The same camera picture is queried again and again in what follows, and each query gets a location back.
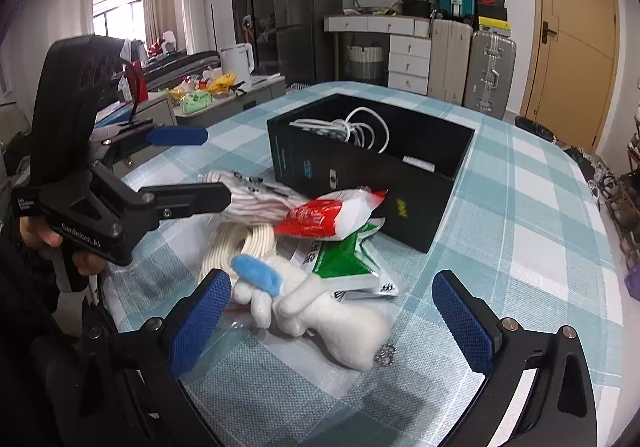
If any yellow black shoe box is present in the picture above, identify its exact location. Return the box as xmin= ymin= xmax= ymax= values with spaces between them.
xmin=477 ymin=16 xmax=512 ymax=38

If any brown curtain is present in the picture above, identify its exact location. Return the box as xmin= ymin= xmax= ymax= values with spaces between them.
xmin=142 ymin=0 xmax=178 ymax=48

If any clear bag of white cables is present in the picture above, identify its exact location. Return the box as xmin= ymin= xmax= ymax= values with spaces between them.
xmin=197 ymin=219 xmax=281 ymax=288

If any black cable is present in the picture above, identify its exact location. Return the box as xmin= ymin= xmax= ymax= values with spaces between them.
xmin=127 ymin=72 xmax=141 ymax=125

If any white charger cable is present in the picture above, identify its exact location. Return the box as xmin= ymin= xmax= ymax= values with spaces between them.
xmin=290 ymin=108 xmax=393 ymax=155

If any grey low counter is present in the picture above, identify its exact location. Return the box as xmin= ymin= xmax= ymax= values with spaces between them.
xmin=172 ymin=76 xmax=287 ymax=128

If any beige suitcase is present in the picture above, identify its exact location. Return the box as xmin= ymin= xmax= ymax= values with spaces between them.
xmin=427 ymin=17 xmax=473 ymax=105

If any red container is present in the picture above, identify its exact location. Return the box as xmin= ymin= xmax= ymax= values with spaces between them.
xmin=125 ymin=61 xmax=149 ymax=102

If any silver suitcase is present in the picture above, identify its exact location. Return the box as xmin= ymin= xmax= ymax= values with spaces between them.
xmin=462 ymin=29 xmax=517 ymax=120

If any wooden door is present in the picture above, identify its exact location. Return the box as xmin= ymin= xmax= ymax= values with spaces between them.
xmin=520 ymin=0 xmax=621 ymax=155

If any purple bag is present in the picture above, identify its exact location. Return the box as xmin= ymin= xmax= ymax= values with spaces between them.
xmin=624 ymin=263 xmax=640 ymax=302

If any person's left hand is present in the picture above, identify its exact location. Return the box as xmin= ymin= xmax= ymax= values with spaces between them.
xmin=19 ymin=216 xmax=108 ymax=278

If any dark grey refrigerator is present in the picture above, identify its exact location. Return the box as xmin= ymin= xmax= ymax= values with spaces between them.
xmin=272 ymin=0 xmax=343 ymax=88

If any black sofa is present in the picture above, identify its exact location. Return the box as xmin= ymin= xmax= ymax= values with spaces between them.
xmin=142 ymin=51 xmax=221 ymax=90

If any green plastic bag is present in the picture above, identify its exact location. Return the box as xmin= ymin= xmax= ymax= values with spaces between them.
xmin=180 ymin=92 xmax=213 ymax=115

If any white desk with drawers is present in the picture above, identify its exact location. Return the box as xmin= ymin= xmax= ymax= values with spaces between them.
xmin=324 ymin=14 xmax=433 ymax=96

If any grey cabinet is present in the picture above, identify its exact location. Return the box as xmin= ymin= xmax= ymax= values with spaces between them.
xmin=100 ymin=92 xmax=178 ymax=168

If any dark glass cabinet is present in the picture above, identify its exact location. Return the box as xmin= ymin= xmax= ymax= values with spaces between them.
xmin=230 ymin=0 xmax=276 ymax=75

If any woven laundry basket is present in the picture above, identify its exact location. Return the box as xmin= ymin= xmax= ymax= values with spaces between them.
xmin=347 ymin=44 xmax=383 ymax=82

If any yellow plastic bag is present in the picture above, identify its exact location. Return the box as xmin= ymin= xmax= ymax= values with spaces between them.
xmin=207 ymin=73 xmax=238 ymax=95

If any white kettle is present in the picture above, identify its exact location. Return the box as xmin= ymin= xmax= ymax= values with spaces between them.
xmin=219 ymin=43 xmax=256 ymax=80

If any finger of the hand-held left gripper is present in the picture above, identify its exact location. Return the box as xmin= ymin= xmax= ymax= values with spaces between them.
xmin=90 ymin=164 xmax=232 ymax=255
xmin=90 ymin=121 xmax=209 ymax=158

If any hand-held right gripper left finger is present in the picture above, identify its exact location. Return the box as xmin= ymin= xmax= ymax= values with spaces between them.
xmin=80 ymin=269 xmax=232 ymax=447

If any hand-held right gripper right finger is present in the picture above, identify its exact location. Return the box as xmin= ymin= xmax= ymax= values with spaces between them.
xmin=432 ymin=270 xmax=598 ymax=447

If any red white packet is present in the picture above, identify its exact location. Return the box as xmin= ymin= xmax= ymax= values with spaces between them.
xmin=274 ymin=187 xmax=390 ymax=242

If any shoe rack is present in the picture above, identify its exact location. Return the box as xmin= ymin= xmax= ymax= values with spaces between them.
xmin=590 ymin=107 xmax=640 ymax=273

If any teal checkered tablecloth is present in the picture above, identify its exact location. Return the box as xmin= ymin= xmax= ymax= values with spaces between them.
xmin=95 ymin=81 xmax=626 ymax=447

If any printed clear bag of cables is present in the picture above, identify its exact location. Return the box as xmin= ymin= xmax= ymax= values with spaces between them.
xmin=197 ymin=168 xmax=316 ymax=228

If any white plush toy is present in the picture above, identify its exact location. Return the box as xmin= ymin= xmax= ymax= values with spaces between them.
xmin=231 ymin=253 xmax=398 ymax=370

